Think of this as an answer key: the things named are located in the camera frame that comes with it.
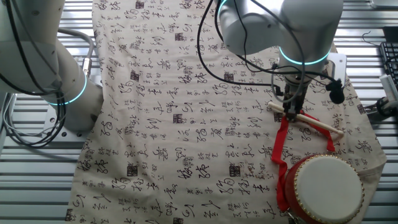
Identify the black cable to gripper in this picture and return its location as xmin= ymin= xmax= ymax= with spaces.
xmin=196 ymin=0 xmax=343 ymax=104

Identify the thin black wire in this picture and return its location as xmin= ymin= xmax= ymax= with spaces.
xmin=361 ymin=30 xmax=383 ymax=48

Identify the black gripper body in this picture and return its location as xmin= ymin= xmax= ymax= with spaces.
xmin=280 ymin=81 xmax=308 ymax=107

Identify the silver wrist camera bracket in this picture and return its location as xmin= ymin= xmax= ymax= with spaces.
xmin=325 ymin=52 xmax=348 ymax=85

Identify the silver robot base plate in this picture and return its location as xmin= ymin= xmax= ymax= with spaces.
xmin=41 ymin=93 xmax=88 ymax=138

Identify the grey cable with metal connector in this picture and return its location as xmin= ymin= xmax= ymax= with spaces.
xmin=57 ymin=27 xmax=95 ymax=78

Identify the black and white cable bundle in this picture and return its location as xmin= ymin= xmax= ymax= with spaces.
xmin=0 ymin=91 xmax=68 ymax=148

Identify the small grey white box device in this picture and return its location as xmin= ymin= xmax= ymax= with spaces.
xmin=379 ymin=73 xmax=398 ymax=102

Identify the black foam microphone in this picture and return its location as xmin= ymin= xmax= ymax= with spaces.
xmin=325 ymin=78 xmax=346 ymax=105

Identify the black computer keyboard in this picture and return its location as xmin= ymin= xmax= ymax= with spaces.
xmin=379 ymin=41 xmax=398 ymax=88

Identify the light wooden drumstick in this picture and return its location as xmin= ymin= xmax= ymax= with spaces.
xmin=267 ymin=101 xmax=346 ymax=138

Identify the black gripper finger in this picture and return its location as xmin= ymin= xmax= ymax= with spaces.
xmin=294 ymin=100 xmax=305 ymax=121
xmin=283 ymin=101 xmax=296 ymax=123

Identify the red fabric drum strap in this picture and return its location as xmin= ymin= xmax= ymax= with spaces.
xmin=271 ymin=111 xmax=336 ymax=213

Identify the beige calligraphy print cloth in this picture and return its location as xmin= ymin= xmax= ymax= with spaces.
xmin=64 ymin=0 xmax=388 ymax=224

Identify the grey flat device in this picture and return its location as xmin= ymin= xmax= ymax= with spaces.
xmin=369 ymin=0 xmax=398 ymax=10

